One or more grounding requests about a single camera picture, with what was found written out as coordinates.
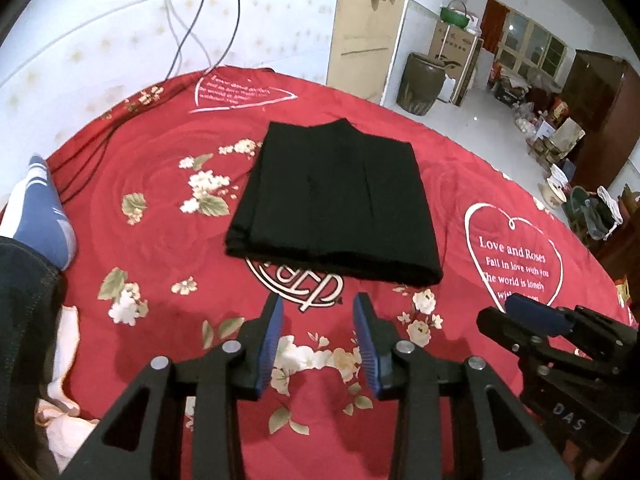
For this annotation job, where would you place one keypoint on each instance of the green plastic basket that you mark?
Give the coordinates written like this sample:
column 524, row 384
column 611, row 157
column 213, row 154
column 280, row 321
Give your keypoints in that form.
column 454, row 16

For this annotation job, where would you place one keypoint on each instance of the person's leg dark jeans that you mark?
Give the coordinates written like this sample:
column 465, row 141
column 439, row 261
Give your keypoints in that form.
column 25, row 320

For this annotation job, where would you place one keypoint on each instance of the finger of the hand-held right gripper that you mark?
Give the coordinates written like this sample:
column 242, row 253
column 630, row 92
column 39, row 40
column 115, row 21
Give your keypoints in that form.
column 535, row 315
column 605, row 335

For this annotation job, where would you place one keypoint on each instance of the red curtain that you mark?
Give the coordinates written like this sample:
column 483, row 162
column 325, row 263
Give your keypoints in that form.
column 495, row 22

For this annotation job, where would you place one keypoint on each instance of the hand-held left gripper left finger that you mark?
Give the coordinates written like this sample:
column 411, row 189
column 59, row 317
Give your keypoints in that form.
column 272, row 340

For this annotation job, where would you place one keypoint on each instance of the floral enamel basin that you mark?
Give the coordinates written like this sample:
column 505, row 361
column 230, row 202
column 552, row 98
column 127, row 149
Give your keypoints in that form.
column 552, row 195

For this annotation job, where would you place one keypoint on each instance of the red floral printed blanket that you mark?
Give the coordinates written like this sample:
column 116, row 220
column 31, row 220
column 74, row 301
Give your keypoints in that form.
column 150, row 270

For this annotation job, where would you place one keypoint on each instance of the brown wooden cabinet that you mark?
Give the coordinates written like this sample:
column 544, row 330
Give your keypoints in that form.
column 600, row 105

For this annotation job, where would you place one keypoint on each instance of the white cloth orange trim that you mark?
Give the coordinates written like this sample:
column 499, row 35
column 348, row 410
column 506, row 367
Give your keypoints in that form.
column 65, row 350

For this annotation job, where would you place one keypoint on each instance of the black pants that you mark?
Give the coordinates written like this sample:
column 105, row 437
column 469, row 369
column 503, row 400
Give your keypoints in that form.
column 335, row 200

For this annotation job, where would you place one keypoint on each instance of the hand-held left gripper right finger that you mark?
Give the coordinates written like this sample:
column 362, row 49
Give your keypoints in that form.
column 365, row 340

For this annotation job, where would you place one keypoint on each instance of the dark ceramic jar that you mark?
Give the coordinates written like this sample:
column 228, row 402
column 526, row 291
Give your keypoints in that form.
column 420, row 85

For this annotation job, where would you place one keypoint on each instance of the pile of household clutter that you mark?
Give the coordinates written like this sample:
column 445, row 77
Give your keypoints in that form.
column 540, row 120

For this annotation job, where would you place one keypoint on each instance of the wooden framed window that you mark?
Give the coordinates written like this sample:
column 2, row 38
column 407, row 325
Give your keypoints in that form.
column 530, row 42

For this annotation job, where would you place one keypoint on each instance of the flattened cardboard sheet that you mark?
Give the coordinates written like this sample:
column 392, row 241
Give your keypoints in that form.
column 360, row 35

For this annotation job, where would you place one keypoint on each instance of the person's foot blue sock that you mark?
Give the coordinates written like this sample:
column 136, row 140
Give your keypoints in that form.
column 42, row 210

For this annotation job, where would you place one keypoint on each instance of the brown cardboard box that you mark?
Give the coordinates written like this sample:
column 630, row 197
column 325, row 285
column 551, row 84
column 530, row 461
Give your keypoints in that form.
column 450, row 45

